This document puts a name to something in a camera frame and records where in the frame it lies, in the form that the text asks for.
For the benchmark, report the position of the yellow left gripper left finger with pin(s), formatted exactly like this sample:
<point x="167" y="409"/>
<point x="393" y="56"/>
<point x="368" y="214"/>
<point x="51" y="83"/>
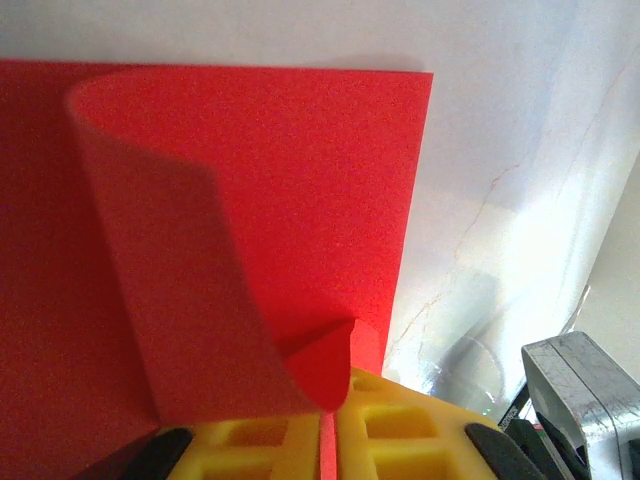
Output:
<point x="300" y="450"/>

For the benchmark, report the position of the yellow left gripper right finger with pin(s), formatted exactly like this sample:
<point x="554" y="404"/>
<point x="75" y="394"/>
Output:
<point x="350" y="440"/>

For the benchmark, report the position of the red square paper sheet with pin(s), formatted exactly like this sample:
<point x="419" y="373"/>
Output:
<point x="275" y="200"/>

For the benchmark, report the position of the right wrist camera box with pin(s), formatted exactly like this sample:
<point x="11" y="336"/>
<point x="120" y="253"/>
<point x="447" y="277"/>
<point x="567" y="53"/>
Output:
<point x="575" y="370"/>

